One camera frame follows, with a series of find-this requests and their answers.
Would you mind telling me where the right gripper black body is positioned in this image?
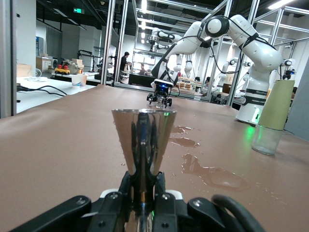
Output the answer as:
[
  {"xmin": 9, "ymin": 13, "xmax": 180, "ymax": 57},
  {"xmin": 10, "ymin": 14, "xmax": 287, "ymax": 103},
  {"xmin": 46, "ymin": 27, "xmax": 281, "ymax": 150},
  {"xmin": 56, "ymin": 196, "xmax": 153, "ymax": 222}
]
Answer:
[{"xmin": 154, "ymin": 86, "xmax": 171, "ymax": 100}]

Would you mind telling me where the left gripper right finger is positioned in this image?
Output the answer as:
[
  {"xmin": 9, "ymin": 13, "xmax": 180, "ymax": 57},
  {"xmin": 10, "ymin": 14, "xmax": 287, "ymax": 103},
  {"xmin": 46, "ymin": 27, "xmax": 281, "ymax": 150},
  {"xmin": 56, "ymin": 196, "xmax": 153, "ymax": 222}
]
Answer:
[{"xmin": 152, "ymin": 171, "xmax": 232, "ymax": 232}]

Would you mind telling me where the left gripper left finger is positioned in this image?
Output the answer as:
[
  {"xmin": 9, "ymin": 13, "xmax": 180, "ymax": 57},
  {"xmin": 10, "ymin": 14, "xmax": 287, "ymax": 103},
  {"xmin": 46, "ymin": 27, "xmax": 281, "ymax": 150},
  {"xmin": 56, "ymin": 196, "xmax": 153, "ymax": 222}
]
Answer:
[{"xmin": 9, "ymin": 171, "xmax": 134, "ymax": 232}]

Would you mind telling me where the steel conical jigger cup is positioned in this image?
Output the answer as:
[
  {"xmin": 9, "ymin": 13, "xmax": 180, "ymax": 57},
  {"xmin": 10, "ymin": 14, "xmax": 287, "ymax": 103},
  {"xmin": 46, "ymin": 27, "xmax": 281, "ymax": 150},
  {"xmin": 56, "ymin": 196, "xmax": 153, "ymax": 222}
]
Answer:
[{"xmin": 111, "ymin": 108, "xmax": 178, "ymax": 232}]

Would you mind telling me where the paper cup with blue print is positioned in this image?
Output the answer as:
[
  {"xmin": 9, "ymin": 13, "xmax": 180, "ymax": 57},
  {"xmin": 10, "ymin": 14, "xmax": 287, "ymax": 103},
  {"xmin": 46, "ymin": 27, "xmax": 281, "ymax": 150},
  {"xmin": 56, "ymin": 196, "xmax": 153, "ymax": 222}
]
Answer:
[{"xmin": 71, "ymin": 74, "xmax": 83, "ymax": 87}]

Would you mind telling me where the tray of bread buns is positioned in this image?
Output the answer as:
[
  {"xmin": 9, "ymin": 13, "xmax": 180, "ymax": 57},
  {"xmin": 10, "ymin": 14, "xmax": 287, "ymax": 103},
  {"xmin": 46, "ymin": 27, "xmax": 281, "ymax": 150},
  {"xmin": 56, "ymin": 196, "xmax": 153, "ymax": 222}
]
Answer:
[{"xmin": 177, "ymin": 79, "xmax": 203, "ymax": 89}]

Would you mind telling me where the spilled liquid puddle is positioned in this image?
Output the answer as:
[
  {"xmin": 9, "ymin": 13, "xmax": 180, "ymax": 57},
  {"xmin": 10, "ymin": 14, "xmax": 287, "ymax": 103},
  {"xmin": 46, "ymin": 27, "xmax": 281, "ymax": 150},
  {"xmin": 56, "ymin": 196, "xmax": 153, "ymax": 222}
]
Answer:
[
  {"xmin": 181, "ymin": 153, "xmax": 250, "ymax": 192},
  {"xmin": 169, "ymin": 136, "xmax": 201, "ymax": 148},
  {"xmin": 170, "ymin": 125, "xmax": 194, "ymax": 135}
]

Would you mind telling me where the person in black shirt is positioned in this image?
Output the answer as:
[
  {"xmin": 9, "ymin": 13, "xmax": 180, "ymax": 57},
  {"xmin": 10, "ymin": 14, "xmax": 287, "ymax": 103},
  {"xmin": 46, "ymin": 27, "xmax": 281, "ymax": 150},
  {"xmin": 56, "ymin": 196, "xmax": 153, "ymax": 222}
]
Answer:
[{"xmin": 120, "ymin": 51, "xmax": 130, "ymax": 73}]

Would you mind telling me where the brown table mat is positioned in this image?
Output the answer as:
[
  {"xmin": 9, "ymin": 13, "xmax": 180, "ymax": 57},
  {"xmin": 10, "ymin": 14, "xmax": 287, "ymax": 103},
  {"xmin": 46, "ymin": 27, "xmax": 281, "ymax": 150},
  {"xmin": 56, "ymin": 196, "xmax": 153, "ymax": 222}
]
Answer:
[{"xmin": 0, "ymin": 83, "xmax": 309, "ymax": 232}]

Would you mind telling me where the yellow-green plastic bottle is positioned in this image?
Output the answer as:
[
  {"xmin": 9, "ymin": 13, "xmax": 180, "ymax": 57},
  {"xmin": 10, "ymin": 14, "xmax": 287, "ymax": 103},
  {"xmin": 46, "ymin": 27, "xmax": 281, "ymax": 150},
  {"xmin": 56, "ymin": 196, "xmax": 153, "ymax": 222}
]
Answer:
[{"xmin": 251, "ymin": 79, "xmax": 295, "ymax": 156}]

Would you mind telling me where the white side table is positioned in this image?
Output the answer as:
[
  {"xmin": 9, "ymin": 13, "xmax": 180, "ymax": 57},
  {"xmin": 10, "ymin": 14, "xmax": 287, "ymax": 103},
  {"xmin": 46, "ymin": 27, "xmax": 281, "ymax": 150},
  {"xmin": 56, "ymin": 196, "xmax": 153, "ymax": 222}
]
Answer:
[{"xmin": 16, "ymin": 76, "xmax": 97, "ymax": 114}]

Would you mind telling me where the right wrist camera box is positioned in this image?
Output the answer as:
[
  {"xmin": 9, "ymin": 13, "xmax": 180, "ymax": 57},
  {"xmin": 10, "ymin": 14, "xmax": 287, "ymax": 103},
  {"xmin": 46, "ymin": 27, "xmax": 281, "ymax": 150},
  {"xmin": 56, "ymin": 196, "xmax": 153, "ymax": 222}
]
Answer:
[{"xmin": 153, "ymin": 78, "xmax": 174, "ymax": 88}]

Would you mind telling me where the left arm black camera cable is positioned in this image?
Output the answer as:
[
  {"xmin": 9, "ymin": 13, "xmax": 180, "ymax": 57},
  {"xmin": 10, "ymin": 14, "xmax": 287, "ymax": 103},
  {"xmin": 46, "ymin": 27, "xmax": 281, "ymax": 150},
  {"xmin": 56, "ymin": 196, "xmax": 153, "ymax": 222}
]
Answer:
[{"xmin": 211, "ymin": 194, "xmax": 266, "ymax": 232}]

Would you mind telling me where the aluminium cell frame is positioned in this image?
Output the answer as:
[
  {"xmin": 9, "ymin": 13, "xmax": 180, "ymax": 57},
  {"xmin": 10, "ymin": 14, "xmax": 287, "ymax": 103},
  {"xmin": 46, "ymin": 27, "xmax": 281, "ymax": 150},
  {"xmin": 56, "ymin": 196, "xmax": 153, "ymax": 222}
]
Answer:
[
  {"xmin": 0, "ymin": 0, "xmax": 17, "ymax": 119},
  {"xmin": 101, "ymin": 0, "xmax": 309, "ymax": 107}
]

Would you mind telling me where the black cable with plug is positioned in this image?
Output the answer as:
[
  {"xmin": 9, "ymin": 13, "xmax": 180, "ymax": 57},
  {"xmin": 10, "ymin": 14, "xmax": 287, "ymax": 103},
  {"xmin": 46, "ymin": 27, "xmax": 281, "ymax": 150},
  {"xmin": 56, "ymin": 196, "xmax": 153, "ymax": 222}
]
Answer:
[{"xmin": 16, "ymin": 84, "xmax": 68, "ymax": 97}]

